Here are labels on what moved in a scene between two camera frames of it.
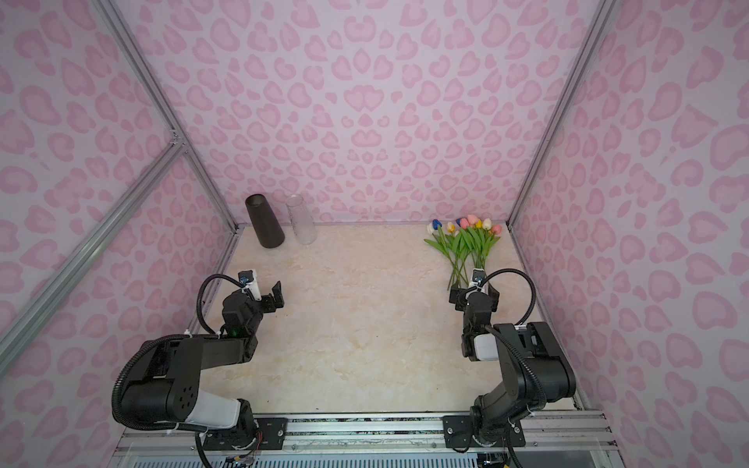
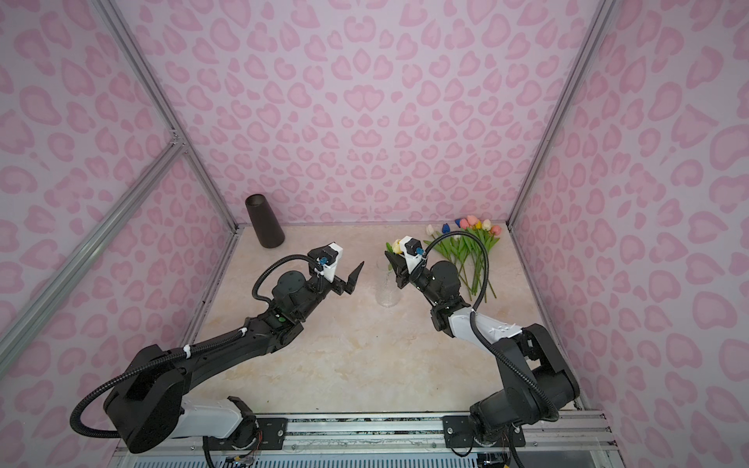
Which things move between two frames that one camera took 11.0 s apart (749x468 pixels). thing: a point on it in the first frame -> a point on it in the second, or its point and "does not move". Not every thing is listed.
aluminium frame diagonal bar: x=19 y=330 does not move
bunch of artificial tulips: x=470 y=240 does not move
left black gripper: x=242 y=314 -> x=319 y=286
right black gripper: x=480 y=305 -> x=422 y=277
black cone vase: x=264 y=221 does not move
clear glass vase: x=304 y=225 -> x=387 y=293
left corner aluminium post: x=159 y=98 does not move
